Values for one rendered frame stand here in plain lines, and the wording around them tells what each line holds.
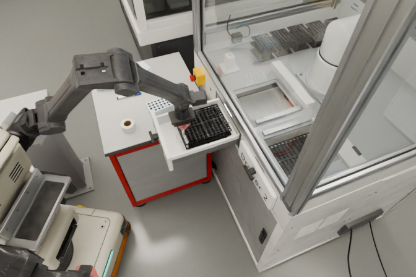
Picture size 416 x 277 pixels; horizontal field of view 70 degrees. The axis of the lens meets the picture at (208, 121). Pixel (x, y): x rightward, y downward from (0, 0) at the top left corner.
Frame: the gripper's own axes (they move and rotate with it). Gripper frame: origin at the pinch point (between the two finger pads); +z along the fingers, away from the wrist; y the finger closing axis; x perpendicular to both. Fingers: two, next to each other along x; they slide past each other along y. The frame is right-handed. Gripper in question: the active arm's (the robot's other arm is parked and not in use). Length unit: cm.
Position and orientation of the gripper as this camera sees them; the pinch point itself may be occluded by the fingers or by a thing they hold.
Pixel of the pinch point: (182, 128)
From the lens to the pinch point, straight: 130.1
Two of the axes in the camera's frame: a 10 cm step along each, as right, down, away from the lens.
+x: 3.2, 7.4, -5.9
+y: -9.5, 2.4, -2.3
